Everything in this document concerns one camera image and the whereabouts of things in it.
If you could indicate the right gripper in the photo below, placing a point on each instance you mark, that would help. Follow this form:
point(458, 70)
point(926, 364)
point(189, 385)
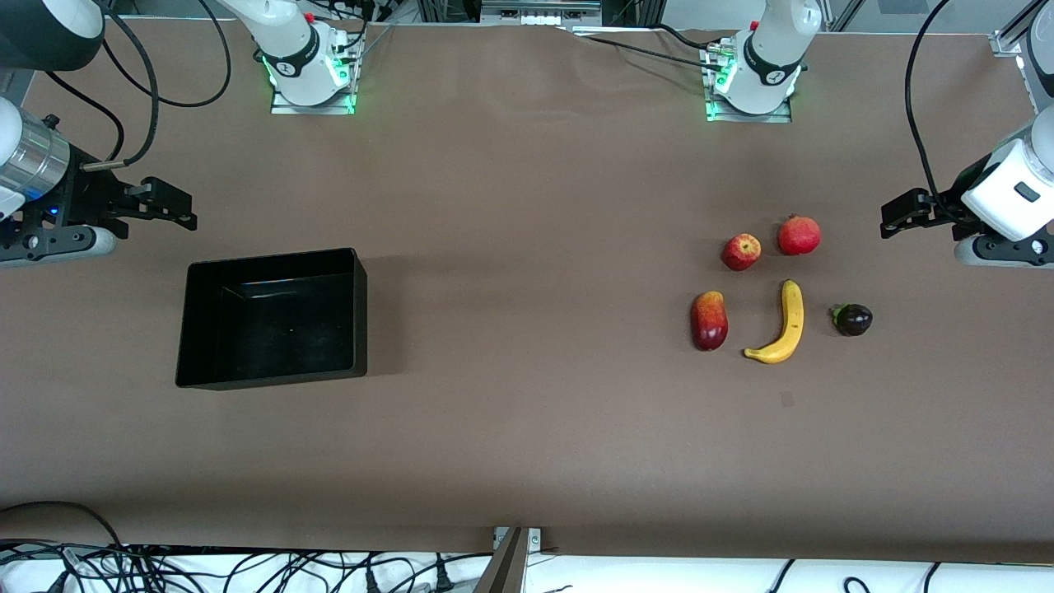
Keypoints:
point(89, 192)

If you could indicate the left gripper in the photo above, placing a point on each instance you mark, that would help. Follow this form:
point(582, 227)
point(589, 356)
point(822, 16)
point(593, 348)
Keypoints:
point(947, 201)

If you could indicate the yellow banana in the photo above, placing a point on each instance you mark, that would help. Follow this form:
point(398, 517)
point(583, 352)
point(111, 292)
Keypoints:
point(792, 317)

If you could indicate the black plastic box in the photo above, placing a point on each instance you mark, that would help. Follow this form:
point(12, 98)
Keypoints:
point(272, 329)

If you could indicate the red yellow apple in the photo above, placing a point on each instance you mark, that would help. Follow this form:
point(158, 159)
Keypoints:
point(741, 252)

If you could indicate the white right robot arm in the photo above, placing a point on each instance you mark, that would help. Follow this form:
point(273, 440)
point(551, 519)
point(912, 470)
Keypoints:
point(288, 41)

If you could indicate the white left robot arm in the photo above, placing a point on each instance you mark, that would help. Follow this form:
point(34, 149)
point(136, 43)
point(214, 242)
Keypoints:
point(770, 49)

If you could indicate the red pomegranate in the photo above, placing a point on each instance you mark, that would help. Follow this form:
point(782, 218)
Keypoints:
point(799, 236)

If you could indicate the dark purple eggplant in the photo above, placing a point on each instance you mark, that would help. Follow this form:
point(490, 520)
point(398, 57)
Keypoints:
point(854, 319)

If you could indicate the red yellow mango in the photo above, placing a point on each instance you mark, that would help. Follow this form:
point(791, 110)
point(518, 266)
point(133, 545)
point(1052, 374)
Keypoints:
point(709, 321)

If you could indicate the grey power strip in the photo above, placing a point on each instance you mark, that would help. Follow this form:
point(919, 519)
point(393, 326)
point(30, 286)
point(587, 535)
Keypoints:
point(539, 12)

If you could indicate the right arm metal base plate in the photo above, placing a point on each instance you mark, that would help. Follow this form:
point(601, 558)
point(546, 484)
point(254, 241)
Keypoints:
point(313, 109)

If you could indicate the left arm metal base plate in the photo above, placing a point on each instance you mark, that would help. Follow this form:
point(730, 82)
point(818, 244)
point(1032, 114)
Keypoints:
point(749, 118)

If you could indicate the silver corner bracket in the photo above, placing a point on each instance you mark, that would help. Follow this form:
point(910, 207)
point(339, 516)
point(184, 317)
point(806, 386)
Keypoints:
point(1008, 44)

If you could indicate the grey metal post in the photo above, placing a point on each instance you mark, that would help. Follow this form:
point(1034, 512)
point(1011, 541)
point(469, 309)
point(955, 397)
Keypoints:
point(504, 568)

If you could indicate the small metal table bracket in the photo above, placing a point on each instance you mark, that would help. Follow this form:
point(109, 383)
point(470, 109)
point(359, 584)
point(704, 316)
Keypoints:
point(535, 539)

